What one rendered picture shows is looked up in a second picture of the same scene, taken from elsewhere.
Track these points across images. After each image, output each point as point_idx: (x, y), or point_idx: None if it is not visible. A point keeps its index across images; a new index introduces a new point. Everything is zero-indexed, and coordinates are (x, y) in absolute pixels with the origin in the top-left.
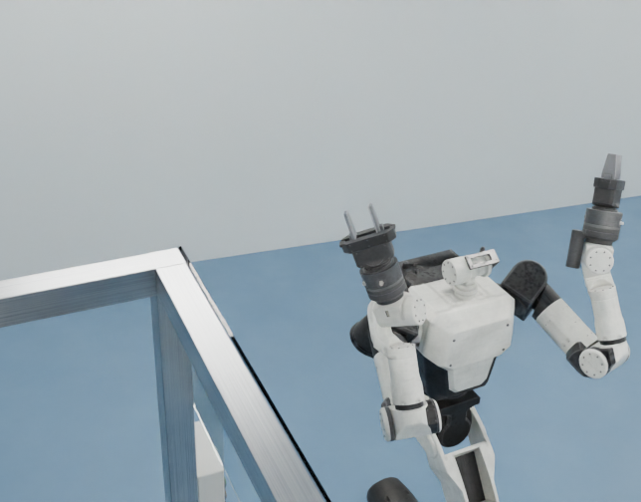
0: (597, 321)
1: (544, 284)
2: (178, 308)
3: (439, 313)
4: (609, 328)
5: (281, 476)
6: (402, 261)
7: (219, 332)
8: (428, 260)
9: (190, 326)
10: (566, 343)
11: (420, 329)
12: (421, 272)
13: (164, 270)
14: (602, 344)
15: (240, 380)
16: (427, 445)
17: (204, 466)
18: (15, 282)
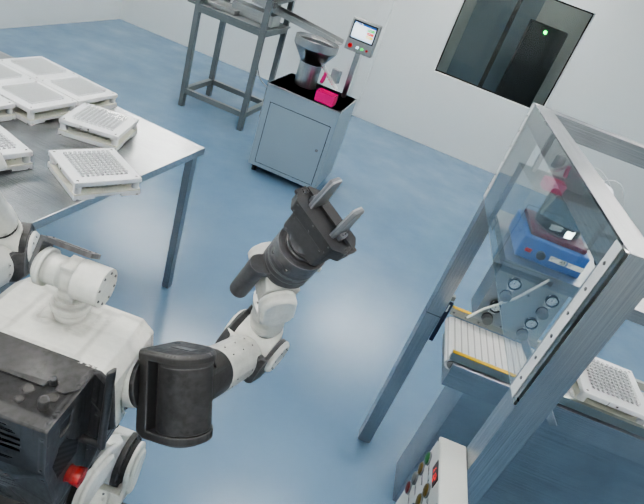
0: (6, 216)
1: None
2: (627, 215)
3: (141, 319)
4: (13, 209)
5: (571, 144)
6: (22, 420)
7: (593, 188)
8: None
9: (616, 202)
10: (9, 269)
11: None
12: (43, 379)
13: (643, 243)
14: (14, 231)
15: (583, 169)
16: (108, 468)
17: (456, 451)
18: None
